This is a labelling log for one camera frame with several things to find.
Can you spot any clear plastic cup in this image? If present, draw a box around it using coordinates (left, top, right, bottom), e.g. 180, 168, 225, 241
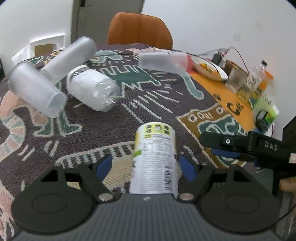
66, 65, 120, 112

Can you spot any white frosted cup on rug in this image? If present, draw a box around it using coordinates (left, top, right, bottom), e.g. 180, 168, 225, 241
138, 51, 188, 75

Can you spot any frosted cup near edge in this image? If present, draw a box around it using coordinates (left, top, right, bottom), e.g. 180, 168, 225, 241
8, 62, 67, 118

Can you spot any tall frosted cup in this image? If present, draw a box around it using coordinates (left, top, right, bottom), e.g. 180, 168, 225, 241
40, 36, 97, 85

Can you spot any person's right hand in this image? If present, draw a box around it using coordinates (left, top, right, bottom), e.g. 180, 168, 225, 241
279, 177, 296, 193

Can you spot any green box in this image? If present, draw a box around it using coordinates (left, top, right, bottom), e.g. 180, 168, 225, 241
252, 95, 279, 133

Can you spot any orange cat mat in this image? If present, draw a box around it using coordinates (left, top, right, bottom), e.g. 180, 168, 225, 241
187, 55, 255, 132

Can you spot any jasmine tea bottle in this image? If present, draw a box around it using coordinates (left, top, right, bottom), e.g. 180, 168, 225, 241
237, 60, 267, 102

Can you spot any orange juice bottle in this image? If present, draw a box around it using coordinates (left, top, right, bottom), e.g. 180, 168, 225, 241
257, 71, 274, 94

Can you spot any ribbed clear glass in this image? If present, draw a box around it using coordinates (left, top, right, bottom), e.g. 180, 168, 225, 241
225, 67, 248, 94

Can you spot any white fruit bowl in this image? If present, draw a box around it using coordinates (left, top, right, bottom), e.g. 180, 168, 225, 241
191, 56, 228, 82

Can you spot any patterned woven tablecloth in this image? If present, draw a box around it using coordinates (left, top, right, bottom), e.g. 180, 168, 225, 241
0, 43, 256, 237

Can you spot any black power adapter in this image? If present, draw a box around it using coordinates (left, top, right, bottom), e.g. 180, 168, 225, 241
212, 53, 225, 66

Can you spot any white cardboard box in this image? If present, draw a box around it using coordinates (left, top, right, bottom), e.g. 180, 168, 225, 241
11, 34, 66, 64

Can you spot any orange leather chair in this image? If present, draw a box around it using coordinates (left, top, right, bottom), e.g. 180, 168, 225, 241
107, 12, 173, 50

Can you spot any grey door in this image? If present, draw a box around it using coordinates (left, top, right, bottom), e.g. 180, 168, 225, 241
70, 0, 144, 45

